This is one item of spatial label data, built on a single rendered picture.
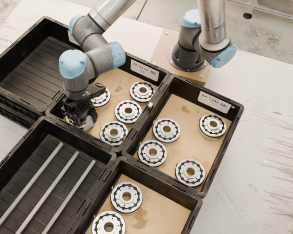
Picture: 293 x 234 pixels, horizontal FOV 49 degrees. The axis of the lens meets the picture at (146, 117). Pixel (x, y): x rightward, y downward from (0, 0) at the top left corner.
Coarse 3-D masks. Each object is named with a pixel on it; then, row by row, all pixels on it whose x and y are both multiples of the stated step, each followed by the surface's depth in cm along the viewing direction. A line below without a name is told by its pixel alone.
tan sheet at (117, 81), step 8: (112, 72) 134; (120, 72) 134; (96, 80) 131; (104, 80) 131; (112, 80) 132; (120, 80) 132; (128, 80) 132; (136, 80) 133; (112, 88) 130; (120, 88) 130; (128, 88) 130; (112, 96) 128; (120, 96) 128; (128, 96) 128; (112, 104) 125; (104, 112) 123; (112, 112) 123; (64, 120) 120; (104, 120) 121; (112, 120) 122; (96, 128) 119; (128, 128) 120; (96, 136) 117
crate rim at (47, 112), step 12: (144, 60) 126; (168, 72) 123; (60, 96) 114; (156, 96) 117; (48, 108) 110; (144, 108) 114; (60, 120) 109; (84, 132) 106; (132, 132) 108; (108, 144) 105; (120, 144) 105
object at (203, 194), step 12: (168, 84) 120; (192, 84) 121; (216, 96) 119; (240, 108) 117; (144, 120) 111; (228, 144) 108; (132, 156) 103; (216, 168) 103; (192, 192) 98; (204, 192) 99
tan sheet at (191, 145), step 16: (176, 96) 130; (160, 112) 125; (176, 112) 126; (192, 112) 126; (208, 112) 127; (192, 128) 122; (176, 144) 118; (192, 144) 119; (208, 144) 119; (176, 160) 115; (208, 160) 116
